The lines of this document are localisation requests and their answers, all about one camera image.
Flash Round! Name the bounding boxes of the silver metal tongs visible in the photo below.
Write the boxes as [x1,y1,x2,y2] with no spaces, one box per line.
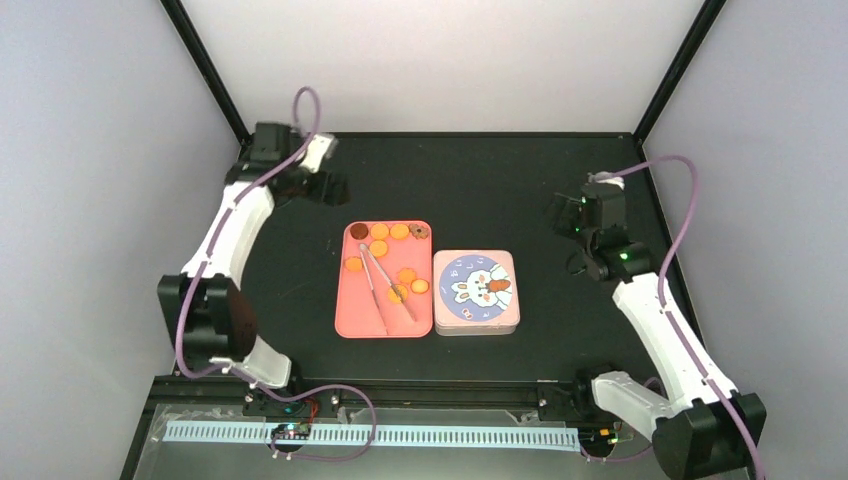
[358,243,420,337]

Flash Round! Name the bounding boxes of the silver tin lid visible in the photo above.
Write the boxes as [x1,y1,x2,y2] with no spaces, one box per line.
[433,250,520,326]

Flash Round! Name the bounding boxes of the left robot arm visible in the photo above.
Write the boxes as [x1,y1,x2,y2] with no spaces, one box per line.
[157,122,349,389]

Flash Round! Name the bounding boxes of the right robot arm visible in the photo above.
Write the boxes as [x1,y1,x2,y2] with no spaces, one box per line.
[545,181,767,479]

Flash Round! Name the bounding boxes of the dark chocolate round cookie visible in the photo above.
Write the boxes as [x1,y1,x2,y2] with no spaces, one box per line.
[349,222,370,240]

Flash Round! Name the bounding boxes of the round orange cookie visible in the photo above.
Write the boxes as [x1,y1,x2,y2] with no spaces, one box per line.
[389,223,410,240]
[370,223,390,240]

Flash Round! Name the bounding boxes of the spiky flower cookie left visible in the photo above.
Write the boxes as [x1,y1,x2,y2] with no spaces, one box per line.
[343,257,363,272]

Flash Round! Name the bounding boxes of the round orange cookie top right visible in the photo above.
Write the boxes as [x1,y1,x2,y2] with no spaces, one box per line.
[389,223,410,240]

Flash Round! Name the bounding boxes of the pink plastic tray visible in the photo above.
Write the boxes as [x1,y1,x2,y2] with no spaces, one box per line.
[334,219,434,339]

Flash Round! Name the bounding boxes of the flower cookie with dark centre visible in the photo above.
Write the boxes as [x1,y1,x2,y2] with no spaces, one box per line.
[408,223,430,240]

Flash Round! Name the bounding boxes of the pale flower cookie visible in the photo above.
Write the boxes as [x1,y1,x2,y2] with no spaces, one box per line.
[397,267,418,284]

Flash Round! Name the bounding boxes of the round cookie with red mark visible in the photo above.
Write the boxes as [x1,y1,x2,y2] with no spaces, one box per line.
[387,284,409,304]

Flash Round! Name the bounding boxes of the pale oval cookie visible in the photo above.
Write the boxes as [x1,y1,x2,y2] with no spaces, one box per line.
[410,278,430,294]

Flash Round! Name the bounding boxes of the metal tin with white dividers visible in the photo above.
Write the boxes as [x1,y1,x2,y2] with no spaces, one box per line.
[435,322,517,337]

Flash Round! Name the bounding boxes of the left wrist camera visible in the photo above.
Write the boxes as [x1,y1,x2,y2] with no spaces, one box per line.
[298,133,338,173]

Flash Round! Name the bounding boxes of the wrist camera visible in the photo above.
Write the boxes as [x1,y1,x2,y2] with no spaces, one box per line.
[298,133,338,173]
[587,171,625,190]

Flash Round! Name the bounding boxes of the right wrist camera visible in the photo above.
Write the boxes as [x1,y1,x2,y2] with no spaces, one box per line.
[587,171,625,190]

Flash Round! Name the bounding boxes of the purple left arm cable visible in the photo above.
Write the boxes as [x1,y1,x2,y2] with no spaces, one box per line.
[173,86,323,382]

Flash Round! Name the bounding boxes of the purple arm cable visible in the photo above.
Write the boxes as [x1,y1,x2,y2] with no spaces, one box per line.
[173,86,323,382]
[606,155,768,480]

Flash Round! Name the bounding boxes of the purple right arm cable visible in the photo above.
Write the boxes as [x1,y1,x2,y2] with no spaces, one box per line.
[606,155,768,480]

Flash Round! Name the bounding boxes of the black front rail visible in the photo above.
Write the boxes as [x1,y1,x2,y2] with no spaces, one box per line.
[147,375,583,411]

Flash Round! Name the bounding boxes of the white slotted cable duct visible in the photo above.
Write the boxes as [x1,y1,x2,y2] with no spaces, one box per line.
[158,420,580,452]

